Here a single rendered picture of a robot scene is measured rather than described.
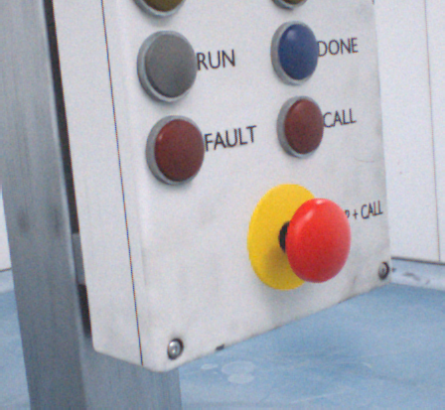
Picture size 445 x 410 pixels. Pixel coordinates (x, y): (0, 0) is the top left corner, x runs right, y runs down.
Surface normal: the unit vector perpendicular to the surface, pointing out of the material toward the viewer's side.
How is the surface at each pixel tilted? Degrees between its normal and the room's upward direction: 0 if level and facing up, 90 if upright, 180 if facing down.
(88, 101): 90
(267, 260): 90
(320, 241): 89
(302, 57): 93
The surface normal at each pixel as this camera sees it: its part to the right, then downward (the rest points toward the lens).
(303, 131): 0.64, 0.08
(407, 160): -0.72, 0.18
